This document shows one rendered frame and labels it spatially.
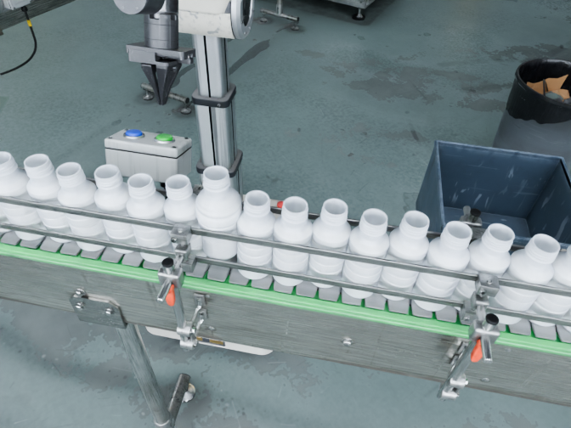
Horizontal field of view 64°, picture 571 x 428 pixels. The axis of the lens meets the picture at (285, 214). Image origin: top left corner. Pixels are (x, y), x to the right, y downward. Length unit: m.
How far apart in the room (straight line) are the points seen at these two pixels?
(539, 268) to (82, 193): 0.69
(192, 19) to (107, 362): 1.27
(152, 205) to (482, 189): 0.91
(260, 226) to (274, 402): 1.15
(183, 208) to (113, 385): 1.23
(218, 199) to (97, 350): 1.35
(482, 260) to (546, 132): 1.70
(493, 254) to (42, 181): 0.69
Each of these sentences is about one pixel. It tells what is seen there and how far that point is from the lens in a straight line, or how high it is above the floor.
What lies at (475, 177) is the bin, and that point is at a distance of 1.32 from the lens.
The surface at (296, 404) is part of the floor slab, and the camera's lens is 1.76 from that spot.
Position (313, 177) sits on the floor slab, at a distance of 2.52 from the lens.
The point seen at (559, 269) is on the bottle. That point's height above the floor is 1.12.
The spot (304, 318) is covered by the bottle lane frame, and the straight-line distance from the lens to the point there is 0.80.
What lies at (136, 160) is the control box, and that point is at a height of 1.09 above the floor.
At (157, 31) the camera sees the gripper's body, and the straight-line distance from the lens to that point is 0.83.
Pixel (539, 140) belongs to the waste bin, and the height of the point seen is 0.43.
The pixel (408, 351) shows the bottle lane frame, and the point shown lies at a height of 0.91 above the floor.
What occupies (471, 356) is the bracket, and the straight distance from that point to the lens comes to 0.73.
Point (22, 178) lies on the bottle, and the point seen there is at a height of 1.13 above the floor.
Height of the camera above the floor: 1.62
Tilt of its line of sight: 45 degrees down
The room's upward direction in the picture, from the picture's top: 3 degrees clockwise
